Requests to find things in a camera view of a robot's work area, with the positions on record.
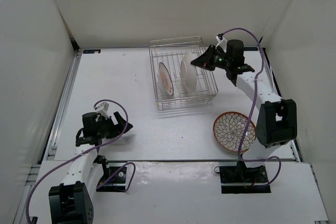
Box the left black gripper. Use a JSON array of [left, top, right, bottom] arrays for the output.
[[96, 112, 132, 139]]

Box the white plate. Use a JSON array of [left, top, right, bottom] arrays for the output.
[[180, 51, 197, 93]]

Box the table label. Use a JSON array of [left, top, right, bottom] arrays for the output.
[[244, 47, 259, 51], [82, 49, 101, 54]]

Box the left table label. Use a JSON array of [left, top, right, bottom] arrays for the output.
[[82, 49, 101, 54]]

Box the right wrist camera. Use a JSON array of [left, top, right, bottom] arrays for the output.
[[216, 33, 227, 52]]

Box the chrome wire dish rack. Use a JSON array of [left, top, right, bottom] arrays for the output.
[[149, 36, 218, 111]]

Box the right table label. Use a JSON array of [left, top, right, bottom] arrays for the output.
[[244, 47, 259, 51]]

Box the flower patterned plate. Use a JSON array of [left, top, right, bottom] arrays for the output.
[[213, 112, 256, 153]]

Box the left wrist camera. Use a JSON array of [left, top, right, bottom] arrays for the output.
[[93, 102, 109, 118]]

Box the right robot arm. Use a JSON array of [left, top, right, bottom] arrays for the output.
[[191, 39, 297, 182]]

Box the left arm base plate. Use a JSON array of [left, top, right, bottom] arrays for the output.
[[96, 163, 128, 193]]

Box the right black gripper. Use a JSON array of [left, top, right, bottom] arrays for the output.
[[190, 45, 231, 71]]

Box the orange patterned plate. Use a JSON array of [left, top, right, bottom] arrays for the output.
[[159, 62, 174, 96]]

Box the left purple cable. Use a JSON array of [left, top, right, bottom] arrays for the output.
[[26, 100, 136, 222]]

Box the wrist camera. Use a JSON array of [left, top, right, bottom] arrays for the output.
[[216, 33, 227, 52], [93, 102, 109, 118]]

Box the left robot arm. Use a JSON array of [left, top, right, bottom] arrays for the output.
[[48, 112, 133, 223]]

